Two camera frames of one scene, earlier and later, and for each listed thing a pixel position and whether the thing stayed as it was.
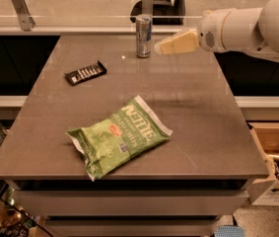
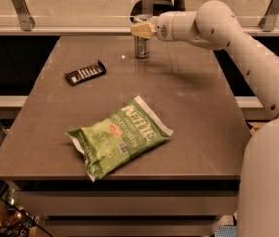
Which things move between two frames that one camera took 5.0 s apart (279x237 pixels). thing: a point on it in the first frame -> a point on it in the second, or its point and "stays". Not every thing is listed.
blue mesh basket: [230, 231] stays
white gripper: [210, 31] -> [162, 27]
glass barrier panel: [113, 6] stays
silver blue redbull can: [144, 27] stays
